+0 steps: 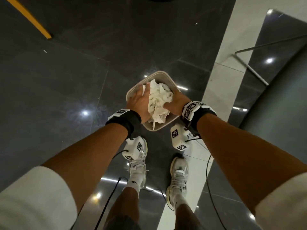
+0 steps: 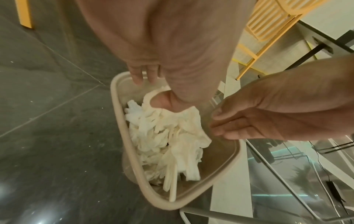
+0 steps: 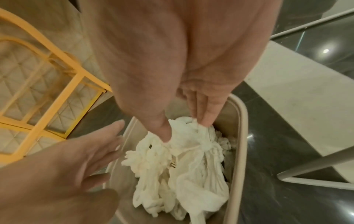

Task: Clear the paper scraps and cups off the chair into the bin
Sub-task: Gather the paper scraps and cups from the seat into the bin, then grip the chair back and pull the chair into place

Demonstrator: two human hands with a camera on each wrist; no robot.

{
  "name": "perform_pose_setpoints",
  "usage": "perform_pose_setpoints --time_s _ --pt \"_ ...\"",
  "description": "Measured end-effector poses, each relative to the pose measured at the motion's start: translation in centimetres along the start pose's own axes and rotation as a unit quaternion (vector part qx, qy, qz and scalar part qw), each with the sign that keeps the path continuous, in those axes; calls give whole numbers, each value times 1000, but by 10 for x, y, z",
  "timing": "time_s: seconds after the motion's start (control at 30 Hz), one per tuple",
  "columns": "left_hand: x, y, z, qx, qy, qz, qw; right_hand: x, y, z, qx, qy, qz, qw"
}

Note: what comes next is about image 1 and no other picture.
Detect person's right hand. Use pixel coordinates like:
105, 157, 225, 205
163, 90, 190, 116

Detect person's left hand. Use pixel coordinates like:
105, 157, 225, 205
126, 82, 151, 124

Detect white cloth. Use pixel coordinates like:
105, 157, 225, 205
142, 79, 174, 131

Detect person's left forearm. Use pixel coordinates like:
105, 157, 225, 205
42, 123, 129, 213

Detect person's right forearm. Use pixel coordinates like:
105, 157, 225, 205
196, 113, 307, 216

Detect beige waste bin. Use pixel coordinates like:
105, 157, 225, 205
126, 70, 182, 132

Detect white marker block right wrist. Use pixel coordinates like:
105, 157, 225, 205
181, 101, 217, 122

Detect white marker block wrist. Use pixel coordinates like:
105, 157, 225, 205
181, 101, 217, 122
107, 108, 130, 121

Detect black right wristband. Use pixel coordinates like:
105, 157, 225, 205
180, 104, 218, 137

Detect black wristband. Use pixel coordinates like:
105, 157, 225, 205
180, 104, 218, 137
105, 110, 142, 140

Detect black left wristband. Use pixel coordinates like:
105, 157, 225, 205
105, 110, 142, 140

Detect white marker block left wrist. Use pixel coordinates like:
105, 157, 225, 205
107, 108, 130, 121

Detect person's right white sneaker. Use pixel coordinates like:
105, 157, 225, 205
166, 157, 189, 209

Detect person's white sneaker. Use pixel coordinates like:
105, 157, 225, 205
126, 137, 148, 189
166, 157, 189, 209

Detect person's left white sneaker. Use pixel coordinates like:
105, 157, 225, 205
126, 137, 148, 189

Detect person's left white sock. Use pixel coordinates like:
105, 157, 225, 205
125, 179, 142, 197

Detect person's white sock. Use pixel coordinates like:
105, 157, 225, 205
171, 188, 189, 210
125, 179, 142, 197

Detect person's right white sock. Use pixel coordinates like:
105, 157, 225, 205
171, 188, 189, 210

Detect person's left leg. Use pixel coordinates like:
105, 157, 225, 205
103, 187, 142, 230

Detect person's leg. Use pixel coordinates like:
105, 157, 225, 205
103, 187, 142, 230
174, 203, 202, 230

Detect grey panel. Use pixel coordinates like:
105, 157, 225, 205
239, 44, 307, 164

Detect person's right leg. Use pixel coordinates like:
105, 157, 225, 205
174, 203, 202, 230

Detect dark shorts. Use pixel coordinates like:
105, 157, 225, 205
104, 215, 142, 230

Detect yellow bar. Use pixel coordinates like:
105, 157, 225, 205
3, 0, 53, 40

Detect person's right white sleeve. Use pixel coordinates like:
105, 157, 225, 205
254, 172, 307, 230

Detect person's white sleeve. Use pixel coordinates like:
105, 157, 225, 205
254, 172, 307, 230
0, 166, 78, 230

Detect person's left white sleeve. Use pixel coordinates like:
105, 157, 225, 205
0, 166, 78, 230

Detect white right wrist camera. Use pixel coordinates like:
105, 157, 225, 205
170, 124, 193, 152

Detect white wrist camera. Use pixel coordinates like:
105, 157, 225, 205
170, 124, 193, 152
122, 136, 147, 161

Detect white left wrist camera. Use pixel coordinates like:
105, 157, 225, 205
122, 136, 147, 161

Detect black cable on floor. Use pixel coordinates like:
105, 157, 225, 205
119, 177, 174, 212

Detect black right camera cable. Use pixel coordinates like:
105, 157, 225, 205
184, 137, 227, 230

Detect black camera cable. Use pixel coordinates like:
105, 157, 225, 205
184, 137, 227, 230
94, 149, 130, 230

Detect thin metal frame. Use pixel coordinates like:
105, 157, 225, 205
234, 33, 307, 86

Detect black left camera cable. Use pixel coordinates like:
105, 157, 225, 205
94, 149, 130, 230

